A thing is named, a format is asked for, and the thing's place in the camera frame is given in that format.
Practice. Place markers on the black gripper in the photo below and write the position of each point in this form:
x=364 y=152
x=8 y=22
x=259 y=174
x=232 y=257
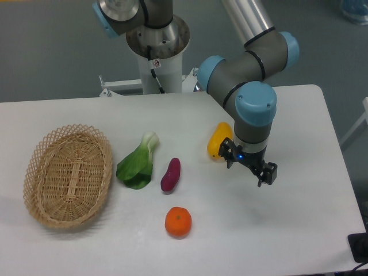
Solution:
x=232 y=153

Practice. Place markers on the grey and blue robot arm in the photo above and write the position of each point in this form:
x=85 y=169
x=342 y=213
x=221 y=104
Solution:
x=238 y=86

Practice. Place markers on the yellow mango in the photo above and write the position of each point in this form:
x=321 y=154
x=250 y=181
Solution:
x=223 y=130

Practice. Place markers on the purple sweet potato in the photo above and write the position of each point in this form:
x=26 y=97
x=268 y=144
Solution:
x=172 y=176

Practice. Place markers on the orange fruit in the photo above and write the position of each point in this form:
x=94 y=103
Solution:
x=178 y=222

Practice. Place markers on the green bok choy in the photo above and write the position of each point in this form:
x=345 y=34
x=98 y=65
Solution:
x=135 y=170

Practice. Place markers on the black device at table edge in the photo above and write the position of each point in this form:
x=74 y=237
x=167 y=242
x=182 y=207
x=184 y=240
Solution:
x=358 y=246

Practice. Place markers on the woven wicker basket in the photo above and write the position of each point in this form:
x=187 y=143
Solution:
x=68 y=176

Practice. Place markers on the blue object in corner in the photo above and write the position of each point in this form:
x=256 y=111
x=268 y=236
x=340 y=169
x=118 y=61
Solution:
x=355 y=11

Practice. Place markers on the white frame at right edge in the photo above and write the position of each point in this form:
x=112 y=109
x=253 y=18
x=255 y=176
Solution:
x=356 y=129

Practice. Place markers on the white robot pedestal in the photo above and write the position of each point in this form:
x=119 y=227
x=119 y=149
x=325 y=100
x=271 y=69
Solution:
x=159 y=54

